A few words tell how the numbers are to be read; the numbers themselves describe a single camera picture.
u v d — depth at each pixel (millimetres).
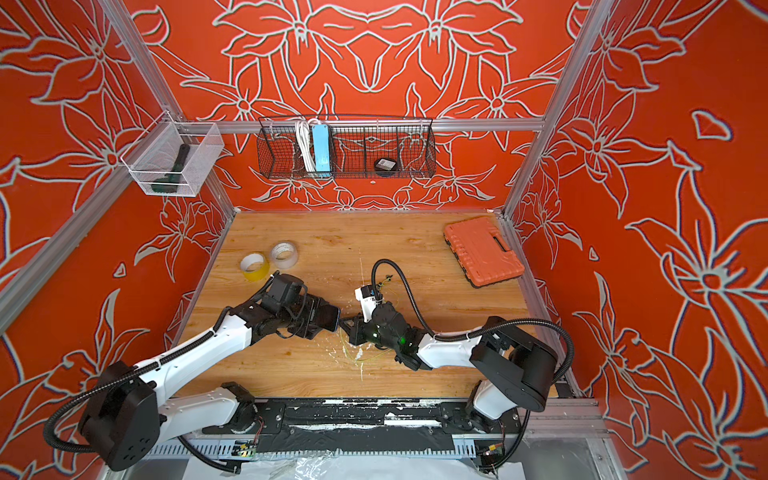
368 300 743
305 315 703
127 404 398
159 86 827
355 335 739
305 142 888
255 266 1036
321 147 898
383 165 954
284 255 1062
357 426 727
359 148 976
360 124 922
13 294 504
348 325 769
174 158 899
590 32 728
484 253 1005
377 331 670
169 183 792
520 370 438
